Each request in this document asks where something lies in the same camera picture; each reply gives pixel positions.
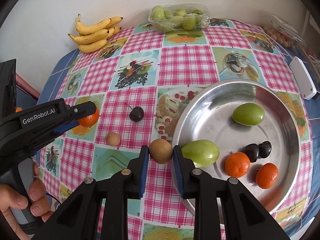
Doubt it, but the orange tangerine with stem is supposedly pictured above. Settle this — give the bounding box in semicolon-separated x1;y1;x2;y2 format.
225;152;250;178

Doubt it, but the plastic tray of green plums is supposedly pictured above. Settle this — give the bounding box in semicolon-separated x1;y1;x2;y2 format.
148;3;210;33

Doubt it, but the heart shaped dark cherry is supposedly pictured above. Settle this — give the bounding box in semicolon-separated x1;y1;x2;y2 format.
258;141;272;159

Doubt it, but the brown round longan fruit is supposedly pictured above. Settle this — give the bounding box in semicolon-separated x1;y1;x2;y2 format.
106;132;121;146

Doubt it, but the dark cherry with stem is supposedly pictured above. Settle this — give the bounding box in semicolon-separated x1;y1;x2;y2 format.
125;102;144;122

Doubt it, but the bare left hand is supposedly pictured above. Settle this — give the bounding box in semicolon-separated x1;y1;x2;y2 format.
1;163;54;239

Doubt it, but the checkered fruit print tablecloth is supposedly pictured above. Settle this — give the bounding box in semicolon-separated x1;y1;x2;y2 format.
38;19;313;234

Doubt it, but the yellow banana bunch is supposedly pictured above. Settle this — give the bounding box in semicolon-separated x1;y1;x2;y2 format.
68;14;123;54

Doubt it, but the blue tablecloth underneath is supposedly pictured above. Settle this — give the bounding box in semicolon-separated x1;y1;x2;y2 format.
15;48;81;106

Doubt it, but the clear box of small fruits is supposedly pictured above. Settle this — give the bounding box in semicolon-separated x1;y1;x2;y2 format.
262;11;306;51

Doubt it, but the green mango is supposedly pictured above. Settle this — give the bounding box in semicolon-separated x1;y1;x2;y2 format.
181;139;220;168
232;103;265;126

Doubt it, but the white rectangular device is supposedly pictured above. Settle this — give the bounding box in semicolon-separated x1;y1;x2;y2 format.
289;56;317;100

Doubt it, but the silver metal bowl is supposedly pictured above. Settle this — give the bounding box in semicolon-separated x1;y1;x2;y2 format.
172;79;301;213

